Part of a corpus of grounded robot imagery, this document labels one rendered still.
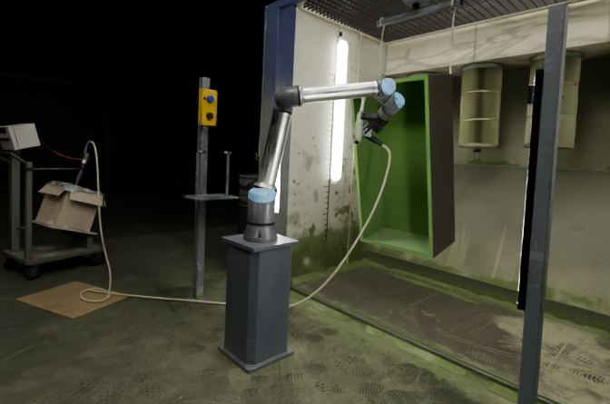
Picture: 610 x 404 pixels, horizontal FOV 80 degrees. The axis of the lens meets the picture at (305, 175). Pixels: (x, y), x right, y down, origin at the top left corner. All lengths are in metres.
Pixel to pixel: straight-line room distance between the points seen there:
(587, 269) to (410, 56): 2.29
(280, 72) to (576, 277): 2.62
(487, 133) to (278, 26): 1.98
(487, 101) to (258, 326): 2.63
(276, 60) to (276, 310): 1.83
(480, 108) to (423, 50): 0.79
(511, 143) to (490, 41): 0.94
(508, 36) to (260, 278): 2.71
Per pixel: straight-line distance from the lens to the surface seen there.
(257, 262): 1.91
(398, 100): 2.26
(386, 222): 3.19
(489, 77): 3.62
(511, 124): 3.85
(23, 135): 3.82
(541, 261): 1.49
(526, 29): 3.52
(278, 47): 2.99
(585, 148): 3.70
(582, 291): 3.27
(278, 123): 2.13
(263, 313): 2.02
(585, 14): 3.44
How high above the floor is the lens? 1.11
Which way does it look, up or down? 3 degrees down
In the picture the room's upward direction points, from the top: 3 degrees clockwise
